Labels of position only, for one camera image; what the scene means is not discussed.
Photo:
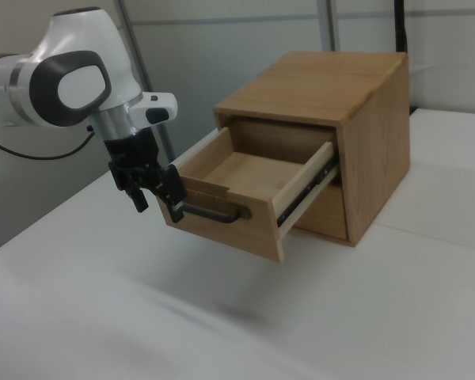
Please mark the metal drawer slide rail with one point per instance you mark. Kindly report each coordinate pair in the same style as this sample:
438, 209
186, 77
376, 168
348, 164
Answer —
308, 188

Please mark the wooden drawer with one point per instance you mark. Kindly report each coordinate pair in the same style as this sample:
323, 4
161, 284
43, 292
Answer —
229, 233

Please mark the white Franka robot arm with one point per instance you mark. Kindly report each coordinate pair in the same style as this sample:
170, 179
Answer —
75, 51

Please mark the wooden cabinet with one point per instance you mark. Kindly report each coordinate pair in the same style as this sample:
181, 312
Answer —
380, 158

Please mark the grey partition post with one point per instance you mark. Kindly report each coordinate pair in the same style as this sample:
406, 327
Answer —
329, 23
142, 67

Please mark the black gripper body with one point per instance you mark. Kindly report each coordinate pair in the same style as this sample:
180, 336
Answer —
132, 150

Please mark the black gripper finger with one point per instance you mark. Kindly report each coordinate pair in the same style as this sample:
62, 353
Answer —
173, 186
132, 184

